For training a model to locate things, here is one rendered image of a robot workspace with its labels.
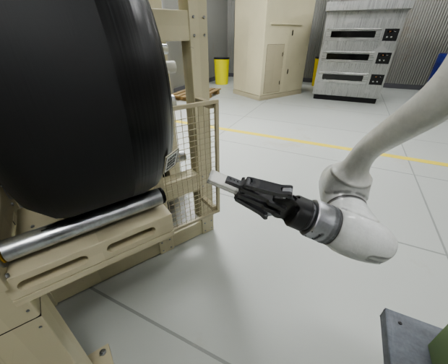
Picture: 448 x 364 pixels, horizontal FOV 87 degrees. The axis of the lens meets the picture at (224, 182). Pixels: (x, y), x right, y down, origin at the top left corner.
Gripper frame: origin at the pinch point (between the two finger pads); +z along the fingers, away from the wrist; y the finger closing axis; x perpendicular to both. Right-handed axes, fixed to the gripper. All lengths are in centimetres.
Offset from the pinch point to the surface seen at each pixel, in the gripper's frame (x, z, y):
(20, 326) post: -37, 34, 43
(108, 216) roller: -11.4, 21.5, 14.2
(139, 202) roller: -5.5, 16.8, 13.9
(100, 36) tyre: -1.4, 24.3, -21.7
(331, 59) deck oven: 519, -148, 158
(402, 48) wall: 716, -342, 135
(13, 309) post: -34, 36, 37
